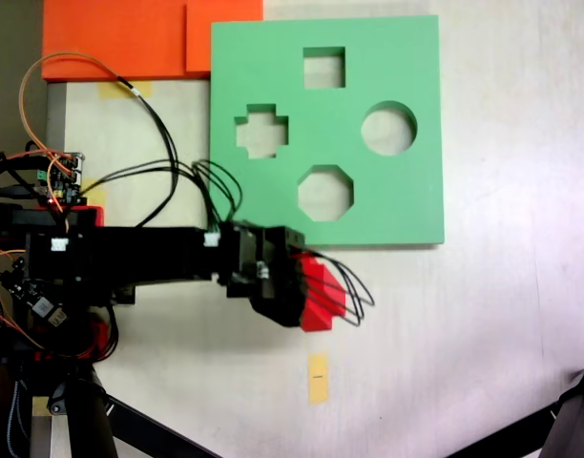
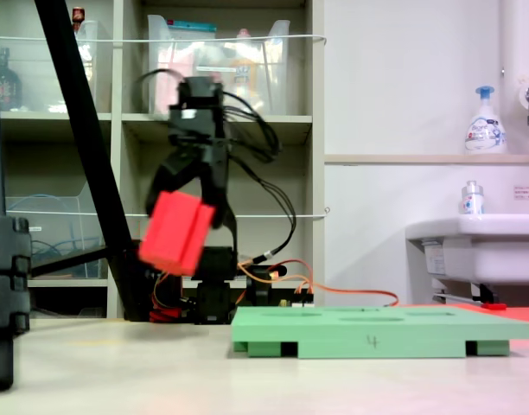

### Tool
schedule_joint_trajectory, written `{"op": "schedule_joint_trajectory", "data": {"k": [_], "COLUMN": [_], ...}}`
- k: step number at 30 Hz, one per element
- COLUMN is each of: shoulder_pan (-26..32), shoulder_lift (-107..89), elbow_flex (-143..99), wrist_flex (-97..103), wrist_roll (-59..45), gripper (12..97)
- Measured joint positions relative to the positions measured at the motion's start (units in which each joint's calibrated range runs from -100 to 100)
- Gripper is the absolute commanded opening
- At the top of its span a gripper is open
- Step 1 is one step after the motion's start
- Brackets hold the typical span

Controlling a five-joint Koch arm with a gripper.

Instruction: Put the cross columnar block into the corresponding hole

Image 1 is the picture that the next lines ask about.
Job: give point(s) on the large orange flat block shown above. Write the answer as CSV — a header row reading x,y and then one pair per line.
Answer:
x,y
110,38

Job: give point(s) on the thick black tripod tube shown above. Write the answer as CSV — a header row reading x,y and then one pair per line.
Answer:
x,y
89,420

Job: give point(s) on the yellow masking tape piece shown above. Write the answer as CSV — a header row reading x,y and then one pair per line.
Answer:
x,y
97,195
40,408
141,89

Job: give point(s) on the red cross columnar block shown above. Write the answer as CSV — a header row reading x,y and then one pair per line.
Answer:
x,y
318,317

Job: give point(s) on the small circuit board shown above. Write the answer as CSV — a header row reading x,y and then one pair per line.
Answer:
x,y
63,179

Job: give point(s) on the grey power connector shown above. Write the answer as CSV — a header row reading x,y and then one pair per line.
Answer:
x,y
46,307

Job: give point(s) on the yellow tape with black mark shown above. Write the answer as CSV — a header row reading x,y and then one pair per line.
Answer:
x,y
318,391

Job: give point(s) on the green shape hole board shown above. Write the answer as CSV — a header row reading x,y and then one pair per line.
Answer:
x,y
406,205

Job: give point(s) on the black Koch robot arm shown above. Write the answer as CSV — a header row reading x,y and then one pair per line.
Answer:
x,y
144,257

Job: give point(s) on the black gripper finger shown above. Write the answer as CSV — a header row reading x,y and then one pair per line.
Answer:
x,y
295,242
280,309

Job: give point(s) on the notched black tripod leg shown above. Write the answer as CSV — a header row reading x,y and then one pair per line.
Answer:
x,y
573,420

